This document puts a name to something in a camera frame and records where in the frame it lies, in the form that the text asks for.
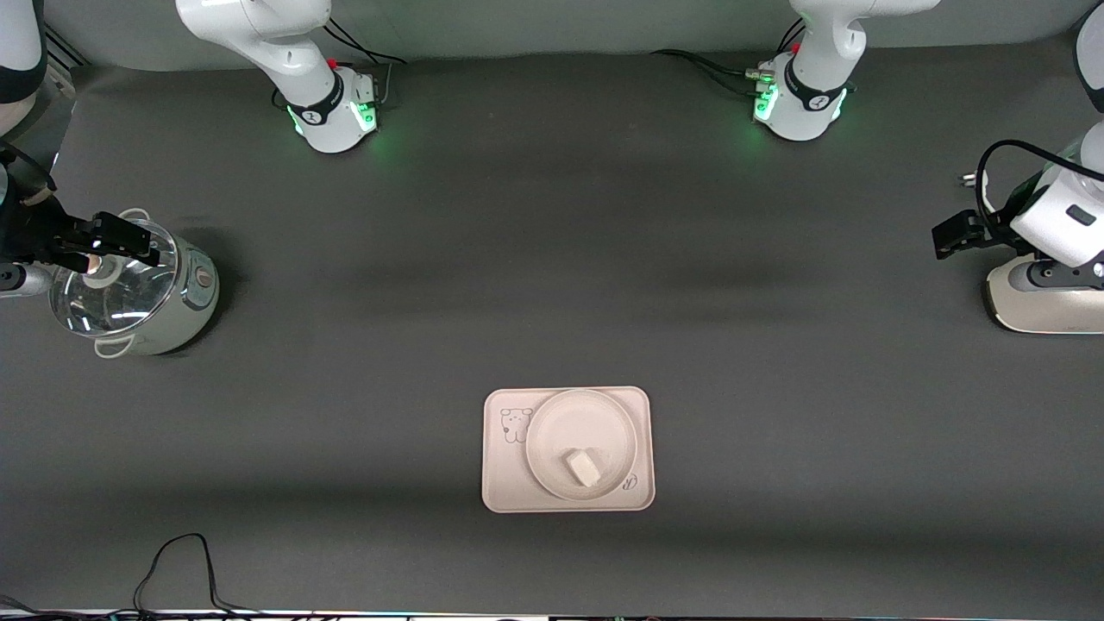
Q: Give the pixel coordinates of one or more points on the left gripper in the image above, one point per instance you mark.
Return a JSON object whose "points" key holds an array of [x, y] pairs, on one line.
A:
{"points": [[986, 230]]}

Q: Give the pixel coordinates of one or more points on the round cream plate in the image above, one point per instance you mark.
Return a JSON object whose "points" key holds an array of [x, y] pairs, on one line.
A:
{"points": [[573, 431]]}

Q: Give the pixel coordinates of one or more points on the small white bun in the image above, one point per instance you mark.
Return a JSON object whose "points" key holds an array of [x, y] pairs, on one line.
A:
{"points": [[584, 467]]}

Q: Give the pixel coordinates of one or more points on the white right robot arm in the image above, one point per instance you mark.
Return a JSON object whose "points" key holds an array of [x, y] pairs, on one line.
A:
{"points": [[321, 112]]}

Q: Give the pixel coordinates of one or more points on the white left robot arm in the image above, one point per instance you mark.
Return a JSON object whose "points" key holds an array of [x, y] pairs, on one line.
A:
{"points": [[811, 112]]}

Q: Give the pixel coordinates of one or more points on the cream rectangular rabbit tray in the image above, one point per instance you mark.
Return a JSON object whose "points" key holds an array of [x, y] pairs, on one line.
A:
{"points": [[504, 479]]}

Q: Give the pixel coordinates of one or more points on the glass pot lid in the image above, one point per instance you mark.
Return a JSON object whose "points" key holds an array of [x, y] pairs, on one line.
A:
{"points": [[112, 302]]}

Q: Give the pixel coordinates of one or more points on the cream toaster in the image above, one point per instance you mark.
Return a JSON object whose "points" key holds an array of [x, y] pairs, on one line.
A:
{"points": [[1044, 315]]}

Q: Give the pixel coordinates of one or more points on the pale green electric pot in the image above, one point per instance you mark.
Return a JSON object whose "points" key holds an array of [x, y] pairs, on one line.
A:
{"points": [[191, 297]]}

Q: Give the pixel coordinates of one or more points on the dark grey table cloth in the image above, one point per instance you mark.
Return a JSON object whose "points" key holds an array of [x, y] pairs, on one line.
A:
{"points": [[345, 431]]}

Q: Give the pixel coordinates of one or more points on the grey aluminium frame rail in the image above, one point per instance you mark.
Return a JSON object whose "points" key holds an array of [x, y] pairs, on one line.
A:
{"points": [[69, 50]]}

